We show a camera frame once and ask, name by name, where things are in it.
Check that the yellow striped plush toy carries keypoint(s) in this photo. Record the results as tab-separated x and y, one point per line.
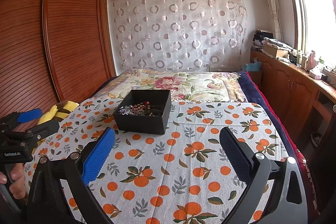
63	108

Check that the wooden slatted wardrobe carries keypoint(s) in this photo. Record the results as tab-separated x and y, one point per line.
65	43

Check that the circle patterned sheer curtain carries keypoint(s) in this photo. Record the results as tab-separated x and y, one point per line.
178	29

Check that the floral blanket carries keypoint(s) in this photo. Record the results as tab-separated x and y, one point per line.
168	82

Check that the orange fruit print sheet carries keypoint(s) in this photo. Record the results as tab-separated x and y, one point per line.
168	166

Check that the cardboard box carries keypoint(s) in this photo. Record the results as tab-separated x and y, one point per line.
273	50

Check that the window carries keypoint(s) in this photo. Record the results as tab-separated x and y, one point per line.
315	16

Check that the blue tissue bag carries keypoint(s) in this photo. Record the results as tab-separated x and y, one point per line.
253	66

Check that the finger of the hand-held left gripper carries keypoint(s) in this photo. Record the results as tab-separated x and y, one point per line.
42	129
29	115

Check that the navy blue blanket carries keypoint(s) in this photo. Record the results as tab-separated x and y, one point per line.
256	90

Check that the black jewelry box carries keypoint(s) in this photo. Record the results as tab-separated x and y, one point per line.
141	125

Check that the pile of dark clothes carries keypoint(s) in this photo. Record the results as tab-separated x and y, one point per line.
262	37

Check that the pink figurine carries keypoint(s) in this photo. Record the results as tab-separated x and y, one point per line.
312	61

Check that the purple rhinestone hair clip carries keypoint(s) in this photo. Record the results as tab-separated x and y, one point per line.
126	110

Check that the white tissue box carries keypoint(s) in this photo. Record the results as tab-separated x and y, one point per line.
315	74

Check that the wooden cabinet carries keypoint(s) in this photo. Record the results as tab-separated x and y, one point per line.
283	87

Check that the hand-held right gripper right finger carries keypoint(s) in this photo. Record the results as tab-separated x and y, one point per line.
236	158

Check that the person's left hand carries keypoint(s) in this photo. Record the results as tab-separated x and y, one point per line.
17	184

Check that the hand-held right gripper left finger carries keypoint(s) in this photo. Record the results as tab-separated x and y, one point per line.
97	158

